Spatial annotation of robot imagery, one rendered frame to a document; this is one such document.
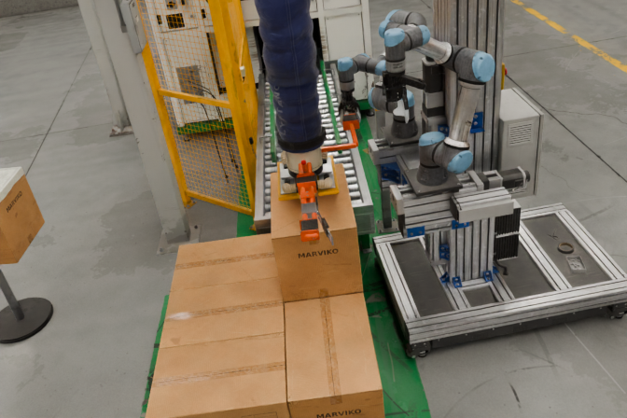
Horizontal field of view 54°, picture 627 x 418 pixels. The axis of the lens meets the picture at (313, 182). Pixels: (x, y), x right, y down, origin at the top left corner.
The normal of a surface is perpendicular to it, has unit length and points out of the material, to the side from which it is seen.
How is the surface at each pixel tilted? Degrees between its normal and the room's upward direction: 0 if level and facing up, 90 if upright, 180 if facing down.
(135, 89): 90
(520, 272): 0
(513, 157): 90
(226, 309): 0
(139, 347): 0
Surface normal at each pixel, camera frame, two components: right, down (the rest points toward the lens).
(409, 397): -0.11, -0.84
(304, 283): 0.07, 0.52
